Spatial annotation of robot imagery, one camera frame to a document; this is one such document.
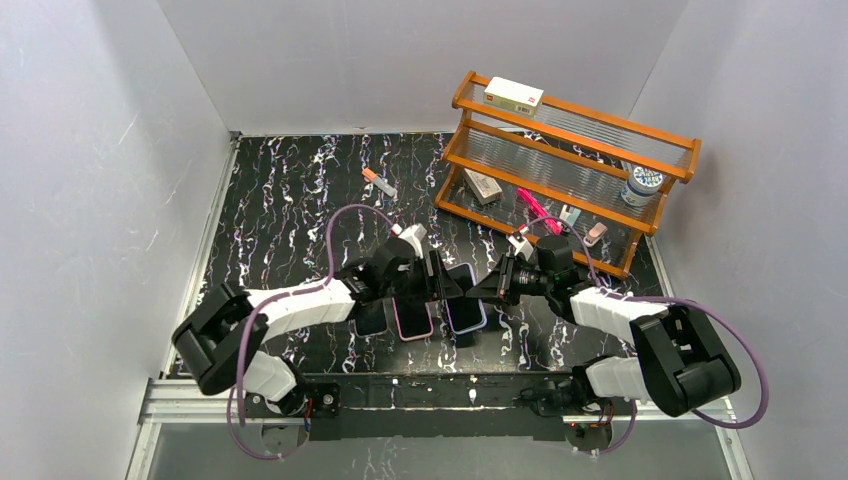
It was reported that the white red carton box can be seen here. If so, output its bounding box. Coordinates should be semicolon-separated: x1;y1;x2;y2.
483;77;544;118

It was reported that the orange wooden shelf rack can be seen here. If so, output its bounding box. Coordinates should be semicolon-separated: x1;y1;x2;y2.
436;71;702;277

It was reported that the white green stapler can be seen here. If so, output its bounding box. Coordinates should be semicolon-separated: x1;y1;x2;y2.
559;205;582;226

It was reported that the black screen smartphone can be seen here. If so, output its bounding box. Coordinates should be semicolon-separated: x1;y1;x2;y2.
395;301;433;340

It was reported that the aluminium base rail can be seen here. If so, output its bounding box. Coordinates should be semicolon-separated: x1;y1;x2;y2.
135;374;738;425

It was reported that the lavender phone case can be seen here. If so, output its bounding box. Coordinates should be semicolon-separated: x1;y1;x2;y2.
443;261;488;337

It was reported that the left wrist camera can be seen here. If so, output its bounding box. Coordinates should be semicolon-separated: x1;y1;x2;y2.
391;224;427;259

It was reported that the pink phone case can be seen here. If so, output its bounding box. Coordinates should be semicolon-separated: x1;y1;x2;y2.
392;298;436;343

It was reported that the pink utility knife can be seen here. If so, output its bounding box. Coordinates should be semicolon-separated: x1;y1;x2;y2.
516;187;563;235

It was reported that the white blue round jar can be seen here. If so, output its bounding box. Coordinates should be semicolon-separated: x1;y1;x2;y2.
620;166;665;207

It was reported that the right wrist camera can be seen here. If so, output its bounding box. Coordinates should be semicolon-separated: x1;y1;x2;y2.
507;228;534;261

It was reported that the small pink white item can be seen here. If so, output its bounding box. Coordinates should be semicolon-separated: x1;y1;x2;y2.
583;222;608;248

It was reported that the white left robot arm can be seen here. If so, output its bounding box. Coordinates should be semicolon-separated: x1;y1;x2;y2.
171;237;465;413

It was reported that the orange grey marker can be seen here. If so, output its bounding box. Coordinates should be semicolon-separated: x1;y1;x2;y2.
362;168;397;198

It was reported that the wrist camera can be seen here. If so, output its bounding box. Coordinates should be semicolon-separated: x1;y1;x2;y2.
391;224;427;259
507;228;534;261

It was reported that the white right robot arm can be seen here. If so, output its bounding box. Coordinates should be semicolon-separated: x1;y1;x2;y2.
465;235;742;417

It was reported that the small grey box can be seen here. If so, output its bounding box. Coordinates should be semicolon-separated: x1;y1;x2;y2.
462;169;503;205

